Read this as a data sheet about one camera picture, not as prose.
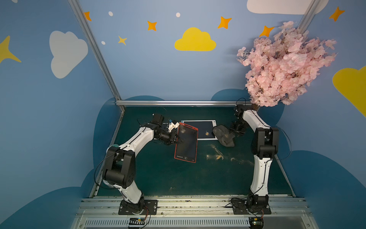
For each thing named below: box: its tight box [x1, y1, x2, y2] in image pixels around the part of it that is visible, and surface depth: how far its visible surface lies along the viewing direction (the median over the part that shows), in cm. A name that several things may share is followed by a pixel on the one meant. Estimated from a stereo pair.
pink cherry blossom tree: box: [236, 20, 337, 110], surface depth 73 cm
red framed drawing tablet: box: [173, 122, 199, 164], surface depth 85 cm
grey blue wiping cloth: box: [212, 124, 236, 147], surface depth 103 cm
